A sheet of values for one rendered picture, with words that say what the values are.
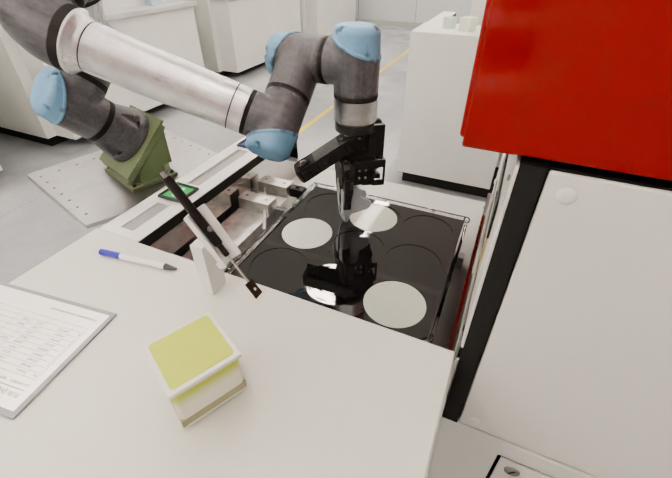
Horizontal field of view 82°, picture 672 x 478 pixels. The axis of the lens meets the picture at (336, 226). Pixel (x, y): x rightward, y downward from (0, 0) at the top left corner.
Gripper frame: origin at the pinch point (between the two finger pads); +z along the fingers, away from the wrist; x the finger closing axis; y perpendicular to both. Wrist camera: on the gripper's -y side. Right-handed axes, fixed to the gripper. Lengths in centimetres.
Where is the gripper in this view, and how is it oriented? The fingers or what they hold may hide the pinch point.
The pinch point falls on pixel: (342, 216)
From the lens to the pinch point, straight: 79.8
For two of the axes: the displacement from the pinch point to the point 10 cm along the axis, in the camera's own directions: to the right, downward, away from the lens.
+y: 9.8, -1.2, 1.6
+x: -2.0, -5.8, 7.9
